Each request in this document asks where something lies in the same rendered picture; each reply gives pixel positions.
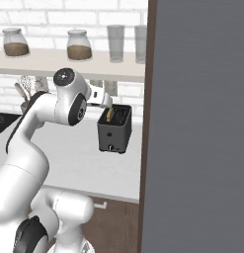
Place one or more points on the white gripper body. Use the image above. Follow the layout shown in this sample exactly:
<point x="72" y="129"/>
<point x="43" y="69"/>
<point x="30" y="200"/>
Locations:
<point x="107" y="99"/>

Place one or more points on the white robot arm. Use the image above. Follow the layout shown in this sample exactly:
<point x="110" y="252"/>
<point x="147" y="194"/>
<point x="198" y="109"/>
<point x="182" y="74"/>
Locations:
<point x="44" y="108"/>

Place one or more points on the slice of toasted bread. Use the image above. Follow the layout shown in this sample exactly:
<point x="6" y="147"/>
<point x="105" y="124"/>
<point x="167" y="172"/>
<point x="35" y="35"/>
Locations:
<point x="109" y="115"/>

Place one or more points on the dark grey toaster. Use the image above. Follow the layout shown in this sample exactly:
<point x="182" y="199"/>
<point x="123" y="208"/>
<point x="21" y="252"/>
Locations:
<point x="114" y="136"/>

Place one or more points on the brown wooden side panel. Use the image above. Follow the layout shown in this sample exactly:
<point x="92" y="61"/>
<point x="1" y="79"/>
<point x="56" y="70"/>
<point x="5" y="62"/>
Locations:
<point x="147" y="99"/>

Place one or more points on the clear drinking glass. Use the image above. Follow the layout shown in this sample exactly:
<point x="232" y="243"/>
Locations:
<point x="140" y="44"/>
<point x="116" y="44"/>

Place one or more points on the glass jar with brown contents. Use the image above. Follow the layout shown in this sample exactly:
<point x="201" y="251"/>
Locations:
<point x="79" y="47"/>
<point x="15" y="44"/>

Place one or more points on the white slotted spatula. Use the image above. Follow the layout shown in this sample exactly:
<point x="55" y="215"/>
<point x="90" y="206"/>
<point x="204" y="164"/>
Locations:
<point x="26" y="82"/>

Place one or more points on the grey utensil pot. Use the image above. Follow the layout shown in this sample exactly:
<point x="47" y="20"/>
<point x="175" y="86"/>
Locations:
<point x="24" y="106"/>

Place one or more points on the wooden spoon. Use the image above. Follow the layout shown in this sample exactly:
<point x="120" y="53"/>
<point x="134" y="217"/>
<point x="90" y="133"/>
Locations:
<point x="19" y="89"/>

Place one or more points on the grey fridge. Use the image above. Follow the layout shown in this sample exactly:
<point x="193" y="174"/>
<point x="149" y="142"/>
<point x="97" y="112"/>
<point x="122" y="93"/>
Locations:
<point x="199" y="131"/>

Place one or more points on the black hob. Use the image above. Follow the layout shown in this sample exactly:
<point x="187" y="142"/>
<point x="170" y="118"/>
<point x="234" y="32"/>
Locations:
<point x="3" y="122"/>

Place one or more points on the brown cupboard front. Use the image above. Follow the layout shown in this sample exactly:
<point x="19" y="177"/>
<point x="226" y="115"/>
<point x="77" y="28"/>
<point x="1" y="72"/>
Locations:
<point x="117" y="227"/>

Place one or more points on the grey shelf bracket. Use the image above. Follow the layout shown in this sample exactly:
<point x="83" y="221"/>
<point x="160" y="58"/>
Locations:
<point x="111" y="88"/>
<point x="41" y="84"/>

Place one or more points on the pale wall shelf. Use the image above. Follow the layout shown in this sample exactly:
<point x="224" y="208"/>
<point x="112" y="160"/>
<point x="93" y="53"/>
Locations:
<point x="41" y="64"/>

